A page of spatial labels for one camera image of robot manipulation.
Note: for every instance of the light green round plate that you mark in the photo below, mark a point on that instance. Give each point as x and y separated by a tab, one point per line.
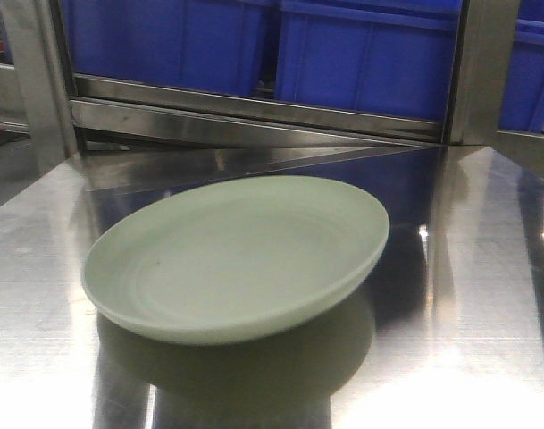
236	260

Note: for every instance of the blue plastic bin left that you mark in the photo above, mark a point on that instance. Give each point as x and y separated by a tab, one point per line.
214	46

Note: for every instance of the blue plastic bin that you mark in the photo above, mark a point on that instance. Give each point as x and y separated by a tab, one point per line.
523	102
214	46
380	57

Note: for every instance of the blue plastic bin middle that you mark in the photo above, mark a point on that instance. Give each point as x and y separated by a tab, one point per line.
380	57

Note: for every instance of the blue plastic bin right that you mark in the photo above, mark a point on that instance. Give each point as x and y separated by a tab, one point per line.
523	102

